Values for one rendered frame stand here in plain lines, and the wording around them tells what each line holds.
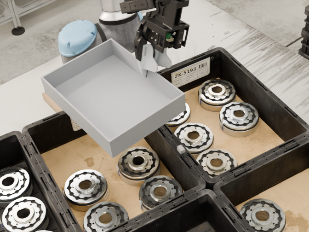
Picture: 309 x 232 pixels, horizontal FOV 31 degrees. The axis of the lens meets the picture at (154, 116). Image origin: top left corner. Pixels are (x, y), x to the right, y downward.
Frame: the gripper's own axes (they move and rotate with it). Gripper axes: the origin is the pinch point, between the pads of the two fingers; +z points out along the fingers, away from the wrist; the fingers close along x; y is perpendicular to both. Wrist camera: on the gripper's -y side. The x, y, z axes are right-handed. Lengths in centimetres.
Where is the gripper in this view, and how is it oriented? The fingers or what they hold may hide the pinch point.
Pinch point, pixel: (145, 70)
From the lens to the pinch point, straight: 126.3
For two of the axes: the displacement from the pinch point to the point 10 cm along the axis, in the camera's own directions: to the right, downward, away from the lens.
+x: 7.3, -2.8, 6.3
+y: 6.7, 4.9, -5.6
